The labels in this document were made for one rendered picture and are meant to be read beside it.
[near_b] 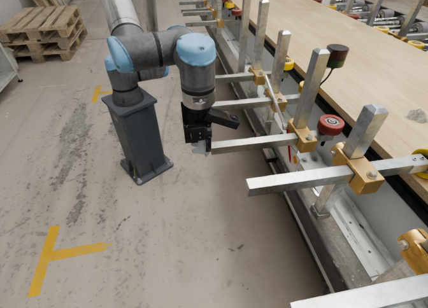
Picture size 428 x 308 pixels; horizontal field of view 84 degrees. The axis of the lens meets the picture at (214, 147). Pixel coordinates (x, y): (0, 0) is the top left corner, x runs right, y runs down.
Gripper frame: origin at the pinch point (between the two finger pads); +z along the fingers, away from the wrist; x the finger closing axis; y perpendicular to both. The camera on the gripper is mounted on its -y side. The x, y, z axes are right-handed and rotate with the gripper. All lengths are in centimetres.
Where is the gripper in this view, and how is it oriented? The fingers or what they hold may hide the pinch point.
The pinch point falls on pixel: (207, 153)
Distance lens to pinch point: 80.1
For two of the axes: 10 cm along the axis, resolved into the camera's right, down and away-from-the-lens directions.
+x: 1.7, 6.7, -7.2
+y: -9.8, 1.2, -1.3
